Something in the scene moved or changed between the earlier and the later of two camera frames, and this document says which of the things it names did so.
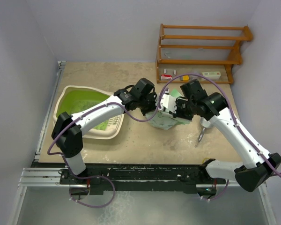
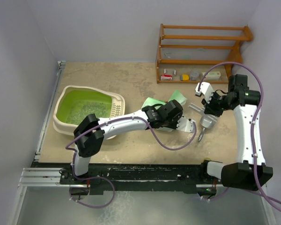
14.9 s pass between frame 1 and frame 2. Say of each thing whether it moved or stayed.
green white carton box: stayed
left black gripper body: moved
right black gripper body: moved
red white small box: stayed
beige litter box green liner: stayed
